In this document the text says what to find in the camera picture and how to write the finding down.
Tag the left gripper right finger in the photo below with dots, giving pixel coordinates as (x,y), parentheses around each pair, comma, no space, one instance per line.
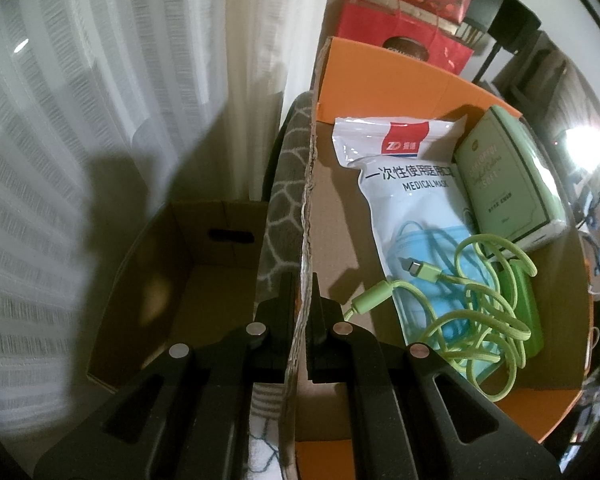
(377,411)

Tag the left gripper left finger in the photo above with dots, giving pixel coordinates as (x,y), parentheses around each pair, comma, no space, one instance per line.
(186,415)

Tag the medical mask pack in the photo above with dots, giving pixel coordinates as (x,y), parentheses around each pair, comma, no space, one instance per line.
(418,207)

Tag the green grey power bank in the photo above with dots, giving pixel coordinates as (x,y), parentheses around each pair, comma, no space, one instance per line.
(526,308)

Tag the orange cardboard box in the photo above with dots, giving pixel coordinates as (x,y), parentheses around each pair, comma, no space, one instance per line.
(448,323)

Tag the green tissue pack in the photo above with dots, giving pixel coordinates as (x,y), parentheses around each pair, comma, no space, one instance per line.
(512,191)

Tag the grey white patterned blanket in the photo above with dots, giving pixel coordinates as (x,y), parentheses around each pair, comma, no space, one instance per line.
(270,450)

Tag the bright lamp box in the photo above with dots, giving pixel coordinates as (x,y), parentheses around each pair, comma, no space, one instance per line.
(578,149)

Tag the white curtain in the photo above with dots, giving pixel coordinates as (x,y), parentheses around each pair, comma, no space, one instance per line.
(108,109)

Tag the brown sofa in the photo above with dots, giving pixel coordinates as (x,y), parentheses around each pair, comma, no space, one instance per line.
(553,95)

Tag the red collection gift bag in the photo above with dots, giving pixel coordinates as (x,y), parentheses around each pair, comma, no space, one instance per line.
(380,27)

